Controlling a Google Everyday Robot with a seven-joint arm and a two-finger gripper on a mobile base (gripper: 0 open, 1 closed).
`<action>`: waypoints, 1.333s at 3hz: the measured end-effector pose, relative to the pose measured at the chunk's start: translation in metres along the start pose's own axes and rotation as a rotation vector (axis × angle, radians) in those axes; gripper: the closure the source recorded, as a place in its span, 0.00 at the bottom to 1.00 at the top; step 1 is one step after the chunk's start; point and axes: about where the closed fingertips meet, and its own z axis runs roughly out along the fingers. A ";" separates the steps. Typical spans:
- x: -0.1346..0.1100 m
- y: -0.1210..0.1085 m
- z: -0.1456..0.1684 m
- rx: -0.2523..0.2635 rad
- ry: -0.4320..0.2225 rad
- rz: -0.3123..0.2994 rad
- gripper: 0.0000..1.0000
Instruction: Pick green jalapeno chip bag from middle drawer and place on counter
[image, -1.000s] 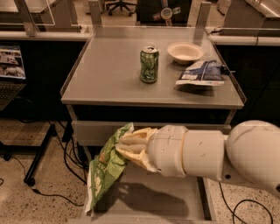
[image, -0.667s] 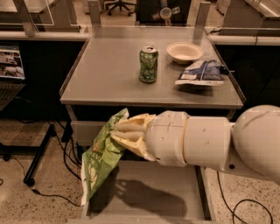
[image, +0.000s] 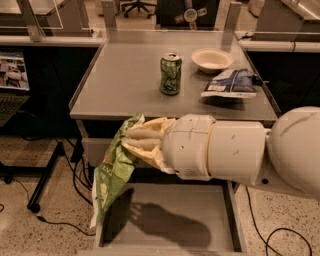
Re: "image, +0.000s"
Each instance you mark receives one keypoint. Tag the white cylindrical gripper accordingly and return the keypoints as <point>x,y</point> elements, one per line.
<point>187,145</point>

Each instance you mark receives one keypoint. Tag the green jalapeno chip bag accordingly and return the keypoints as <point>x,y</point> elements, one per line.
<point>113,173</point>

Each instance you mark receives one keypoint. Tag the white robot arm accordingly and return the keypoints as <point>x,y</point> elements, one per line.
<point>283,159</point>

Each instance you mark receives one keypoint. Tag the closed top drawer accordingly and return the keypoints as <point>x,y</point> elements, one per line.
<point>95,149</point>

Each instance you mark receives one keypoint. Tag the grey metal drawer cabinet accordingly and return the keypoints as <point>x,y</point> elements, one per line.
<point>124,78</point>

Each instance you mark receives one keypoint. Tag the open middle drawer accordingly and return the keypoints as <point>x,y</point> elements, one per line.
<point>171,219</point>

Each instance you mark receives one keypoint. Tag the blue white chip bag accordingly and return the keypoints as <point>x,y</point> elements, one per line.
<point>233,84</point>

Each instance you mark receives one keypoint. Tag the green soda can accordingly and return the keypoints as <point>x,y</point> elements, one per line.
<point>170,66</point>

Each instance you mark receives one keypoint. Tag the white paper bowl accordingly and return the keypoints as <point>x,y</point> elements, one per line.
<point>211,60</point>

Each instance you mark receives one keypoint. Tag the black office chair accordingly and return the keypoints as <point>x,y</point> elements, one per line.
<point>138,5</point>

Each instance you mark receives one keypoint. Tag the black desk leg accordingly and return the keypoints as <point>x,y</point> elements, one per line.
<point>33,204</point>

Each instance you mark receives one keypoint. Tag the open laptop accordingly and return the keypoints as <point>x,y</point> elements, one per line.
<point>14,85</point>

